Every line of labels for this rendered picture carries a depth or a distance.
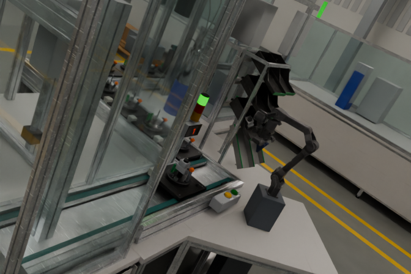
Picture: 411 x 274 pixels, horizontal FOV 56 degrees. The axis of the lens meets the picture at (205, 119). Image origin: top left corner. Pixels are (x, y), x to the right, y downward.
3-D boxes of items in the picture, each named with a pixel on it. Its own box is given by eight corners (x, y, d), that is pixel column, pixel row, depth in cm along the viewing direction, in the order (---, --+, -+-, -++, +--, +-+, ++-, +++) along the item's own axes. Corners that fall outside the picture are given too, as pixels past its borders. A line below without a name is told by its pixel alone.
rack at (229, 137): (241, 166, 279) (293, 66, 251) (214, 176, 248) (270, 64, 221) (219, 150, 288) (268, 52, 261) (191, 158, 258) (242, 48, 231)
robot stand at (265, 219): (269, 232, 216) (285, 204, 209) (246, 225, 213) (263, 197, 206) (264, 216, 229) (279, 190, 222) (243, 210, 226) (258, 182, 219)
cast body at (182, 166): (188, 173, 203) (193, 162, 201) (183, 175, 200) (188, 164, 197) (177, 164, 207) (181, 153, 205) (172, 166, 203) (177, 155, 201)
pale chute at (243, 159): (249, 167, 251) (254, 166, 248) (236, 169, 241) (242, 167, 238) (241, 125, 256) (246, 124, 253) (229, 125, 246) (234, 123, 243)
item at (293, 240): (339, 285, 204) (342, 281, 203) (181, 238, 185) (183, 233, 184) (301, 206, 268) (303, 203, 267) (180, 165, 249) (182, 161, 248)
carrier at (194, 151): (201, 156, 245) (209, 139, 241) (178, 162, 226) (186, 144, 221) (175, 136, 256) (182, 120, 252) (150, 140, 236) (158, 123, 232)
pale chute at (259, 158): (259, 163, 263) (265, 162, 260) (248, 165, 253) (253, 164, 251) (252, 123, 268) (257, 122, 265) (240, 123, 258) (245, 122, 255)
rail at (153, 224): (237, 195, 239) (244, 181, 235) (136, 244, 165) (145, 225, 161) (230, 189, 241) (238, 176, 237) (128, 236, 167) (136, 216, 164)
